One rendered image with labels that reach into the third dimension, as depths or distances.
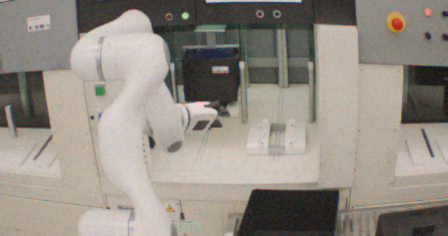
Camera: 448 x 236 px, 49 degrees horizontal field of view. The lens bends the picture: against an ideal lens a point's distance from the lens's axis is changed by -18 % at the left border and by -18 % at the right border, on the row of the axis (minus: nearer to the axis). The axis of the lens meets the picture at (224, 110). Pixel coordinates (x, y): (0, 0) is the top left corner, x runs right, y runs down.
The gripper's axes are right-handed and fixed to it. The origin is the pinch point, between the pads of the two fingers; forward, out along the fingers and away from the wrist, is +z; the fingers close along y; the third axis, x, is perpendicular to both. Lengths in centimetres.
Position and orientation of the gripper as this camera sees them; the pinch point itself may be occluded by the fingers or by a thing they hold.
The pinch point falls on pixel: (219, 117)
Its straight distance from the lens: 180.6
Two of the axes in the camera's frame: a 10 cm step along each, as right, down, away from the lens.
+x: -4.9, -7.2, 4.9
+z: 7.1, 0.0, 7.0
